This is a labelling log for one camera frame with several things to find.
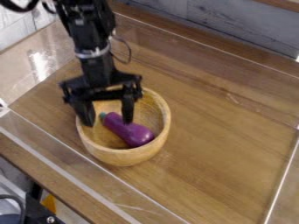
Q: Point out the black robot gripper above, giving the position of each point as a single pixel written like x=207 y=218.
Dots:
x=101 y=83

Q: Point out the brown wooden bowl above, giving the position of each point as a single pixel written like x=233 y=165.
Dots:
x=107 y=147

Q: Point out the purple toy eggplant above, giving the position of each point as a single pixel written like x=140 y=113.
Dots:
x=135 y=134

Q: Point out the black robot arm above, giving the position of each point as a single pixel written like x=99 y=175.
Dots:
x=89 y=23

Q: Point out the black clamp with screw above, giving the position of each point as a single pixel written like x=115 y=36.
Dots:
x=37 y=214

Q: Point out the clear acrylic tray wall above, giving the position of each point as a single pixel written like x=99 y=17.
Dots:
x=233 y=100

